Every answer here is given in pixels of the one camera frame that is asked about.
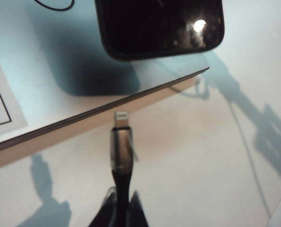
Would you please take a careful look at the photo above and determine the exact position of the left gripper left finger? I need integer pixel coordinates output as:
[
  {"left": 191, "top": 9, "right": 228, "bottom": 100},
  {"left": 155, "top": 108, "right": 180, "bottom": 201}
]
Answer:
[{"left": 89, "top": 186, "right": 119, "bottom": 227}]

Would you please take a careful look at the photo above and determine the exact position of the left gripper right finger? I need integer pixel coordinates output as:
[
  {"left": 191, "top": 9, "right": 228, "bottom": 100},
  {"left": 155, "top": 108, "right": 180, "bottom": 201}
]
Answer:
[{"left": 130, "top": 190, "right": 151, "bottom": 227}]

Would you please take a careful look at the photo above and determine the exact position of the black charging cable silver plug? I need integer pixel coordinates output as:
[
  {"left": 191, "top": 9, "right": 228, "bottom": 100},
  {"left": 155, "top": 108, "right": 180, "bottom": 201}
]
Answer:
[{"left": 34, "top": 0, "right": 140, "bottom": 227}]

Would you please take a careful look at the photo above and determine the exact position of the black smartphone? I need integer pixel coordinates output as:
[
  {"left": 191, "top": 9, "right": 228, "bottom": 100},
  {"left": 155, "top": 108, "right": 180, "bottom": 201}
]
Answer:
[{"left": 94, "top": 0, "right": 226, "bottom": 62}]

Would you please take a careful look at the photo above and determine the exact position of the white sticker red print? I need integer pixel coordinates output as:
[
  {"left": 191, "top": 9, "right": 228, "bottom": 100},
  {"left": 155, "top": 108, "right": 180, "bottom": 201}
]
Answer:
[{"left": 0, "top": 44, "right": 29, "bottom": 142}]

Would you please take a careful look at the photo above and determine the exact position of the silver Dell laptop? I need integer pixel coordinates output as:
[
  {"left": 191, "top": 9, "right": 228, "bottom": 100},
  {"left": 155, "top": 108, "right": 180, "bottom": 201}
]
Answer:
[{"left": 0, "top": 0, "right": 211, "bottom": 157}]

